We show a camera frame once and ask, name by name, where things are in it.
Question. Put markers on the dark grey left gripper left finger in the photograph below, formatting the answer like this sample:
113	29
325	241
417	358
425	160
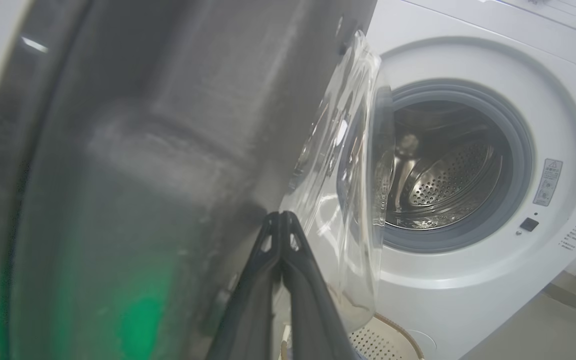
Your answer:
248	310

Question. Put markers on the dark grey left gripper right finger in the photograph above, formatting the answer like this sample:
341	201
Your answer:
313	320

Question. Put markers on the dark round washer door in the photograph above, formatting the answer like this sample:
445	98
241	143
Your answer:
143	175

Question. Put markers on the white front-load washing machine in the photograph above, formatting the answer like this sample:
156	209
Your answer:
468	295

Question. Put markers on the steel perforated washer drum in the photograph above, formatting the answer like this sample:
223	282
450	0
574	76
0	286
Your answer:
448	180

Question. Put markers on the cream perforated laundry basket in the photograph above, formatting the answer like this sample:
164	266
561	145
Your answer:
383	342

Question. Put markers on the grey warning sticker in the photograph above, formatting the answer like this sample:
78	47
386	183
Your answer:
548	182

